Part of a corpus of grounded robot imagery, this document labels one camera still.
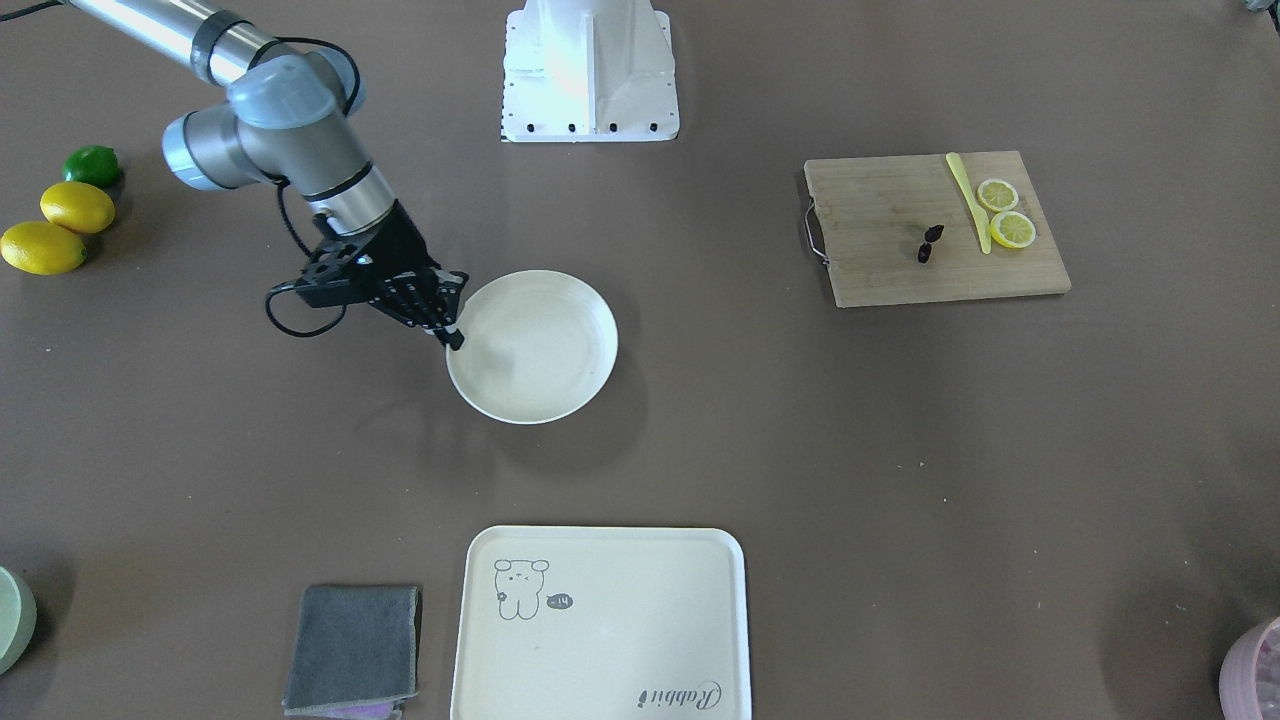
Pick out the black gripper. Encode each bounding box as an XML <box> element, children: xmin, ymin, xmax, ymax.
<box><xmin>356</xmin><ymin>201</ymin><xmax>468</xmax><ymax>351</ymax></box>

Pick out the dark red cherry pair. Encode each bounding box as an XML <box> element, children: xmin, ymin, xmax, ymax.
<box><xmin>916</xmin><ymin>224</ymin><xmax>945</xmax><ymax>264</ymax></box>

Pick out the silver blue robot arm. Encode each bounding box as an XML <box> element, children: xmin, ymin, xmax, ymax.
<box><xmin>76</xmin><ymin>1</ymin><xmax>468</xmax><ymax>350</ymax></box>

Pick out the cream rabbit tray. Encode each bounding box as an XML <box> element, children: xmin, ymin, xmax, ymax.
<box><xmin>451</xmin><ymin>525</ymin><xmax>753</xmax><ymax>719</ymax></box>

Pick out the round cream plate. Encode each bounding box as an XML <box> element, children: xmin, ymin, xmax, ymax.
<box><xmin>445</xmin><ymin>270</ymin><xmax>620</xmax><ymax>425</ymax></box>

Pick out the grey folded cloth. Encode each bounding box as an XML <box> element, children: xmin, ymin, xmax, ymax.
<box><xmin>282</xmin><ymin>584</ymin><xmax>420</xmax><ymax>719</ymax></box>

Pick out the yellow lemon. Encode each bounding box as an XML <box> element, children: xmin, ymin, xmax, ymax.
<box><xmin>1</xmin><ymin>222</ymin><xmax>90</xmax><ymax>275</ymax></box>
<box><xmin>38</xmin><ymin>181</ymin><xmax>116</xmax><ymax>234</ymax></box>

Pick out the green lime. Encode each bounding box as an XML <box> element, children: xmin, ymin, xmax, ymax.
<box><xmin>61</xmin><ymin>143</ymin><xmax>123</xmax><ymax>188</ymax></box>

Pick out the bamboo cutting board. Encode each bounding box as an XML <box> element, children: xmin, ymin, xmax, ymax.
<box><xmin>803</xmin><ymin>150</ymin><xmax>1073</xmax><ymax>307</ymax></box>

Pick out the mint green bowl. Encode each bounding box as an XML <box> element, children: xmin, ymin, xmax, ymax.
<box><xmin>1</xmin><ymin>568</ymin><xmax>37</xmax><ymax>675</ymax></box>

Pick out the yellow plastic knife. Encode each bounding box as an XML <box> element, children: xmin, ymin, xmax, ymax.
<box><xmin>943</xmin><ymin>152</ymin><xmax>992</xmax><ymax>255</ymax></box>

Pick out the lemon slice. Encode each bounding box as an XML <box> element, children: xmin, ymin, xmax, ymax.
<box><xmin>975</xmin><ymin>178</ymin><xmax>1020</xmax><ymax>213</ymax></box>
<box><xmin>988</xmin><ymin>210</ymin><xmax>1038</xmax><ymax>249</ymax></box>

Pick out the pink bowl with ice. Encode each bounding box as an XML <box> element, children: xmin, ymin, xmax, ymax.
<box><xmin>1219</xmin><ymin>618</ymin><xmax>1279</xmax><ymax>719</ymax></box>

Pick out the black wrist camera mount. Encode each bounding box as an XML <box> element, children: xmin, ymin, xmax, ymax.
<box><xmin>293</xmin><ymin>237</ymin><xmax>380</xmax><ymax>307</ymax></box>

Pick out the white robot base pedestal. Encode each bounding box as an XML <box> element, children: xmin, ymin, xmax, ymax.
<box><xmin>500</xmin><ymin>1</ymin><xmax>681</xmax><ymax>143</ymax></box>

